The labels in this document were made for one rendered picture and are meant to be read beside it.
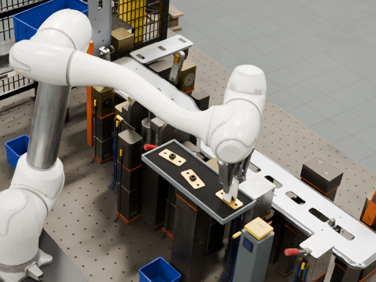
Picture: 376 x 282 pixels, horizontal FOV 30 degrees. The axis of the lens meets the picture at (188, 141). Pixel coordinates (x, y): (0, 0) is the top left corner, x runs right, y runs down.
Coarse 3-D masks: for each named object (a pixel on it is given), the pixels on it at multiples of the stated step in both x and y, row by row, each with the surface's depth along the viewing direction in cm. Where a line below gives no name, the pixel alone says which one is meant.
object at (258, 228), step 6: (252, 222) 201; (258, 222) 201; (264, 222) 201; (246, 228) 199; (252, 228) 199; (258, 228) 199; (264, 228) 199; (270, 228) 199; (252, 234) 198; (258, 234) 197; (264, 234) 197
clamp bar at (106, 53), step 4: (100, 48) 259; (104, 48) 260; (112, 48) 260; (100, 52) 259; (104, 52) 257; (108, 52) 258; (112, 52) 261; (100, 56) 258; (104, 56) 258; (108, 56) 259; (108, 60) 260
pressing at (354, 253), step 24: (144, 72) 288; (120, 96) 273; (168, 96) 276; (264, 168) 245; (312, 192) 237; (288, 216) 227; (312, 216) 228; (336, 216) 229; (336, 240) 220; (360, 240) 221; (360, 264) 213
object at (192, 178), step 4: (184, 172) 215; (188, 172) 215; (192, 172) 215; (184, 176) 214; (188, 176) 214; (192, 176) 213; (196, 176) 214; (188, 180) 212; (192, 180) 212; (196, 180) 213; (200, 180) 213; (192, 184) 211; (196, 184) 211; (200, 184) 211; (204, 184) 212; (196, 188) 210
